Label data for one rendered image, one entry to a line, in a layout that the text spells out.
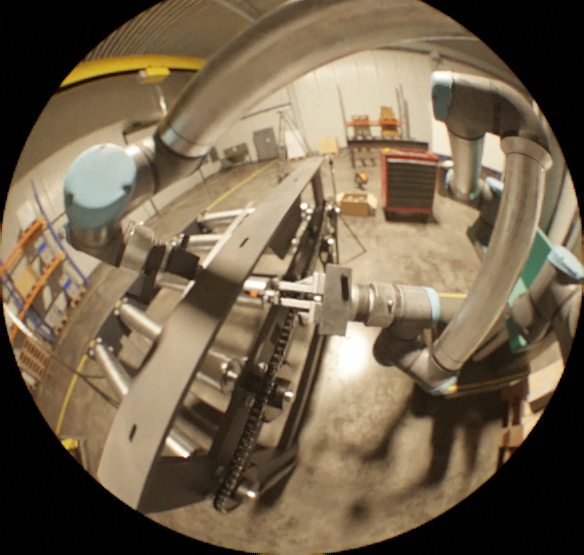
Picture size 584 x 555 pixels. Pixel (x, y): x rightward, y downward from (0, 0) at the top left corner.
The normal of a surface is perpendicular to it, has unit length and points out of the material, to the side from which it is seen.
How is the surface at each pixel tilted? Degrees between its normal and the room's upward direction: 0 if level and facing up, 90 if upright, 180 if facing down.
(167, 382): 0
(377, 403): 0
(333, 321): 32
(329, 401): 0
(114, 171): 73
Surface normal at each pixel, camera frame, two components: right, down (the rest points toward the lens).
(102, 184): 0.80, -0.11
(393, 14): 0.09, 0.97
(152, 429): -0.22, -0.74
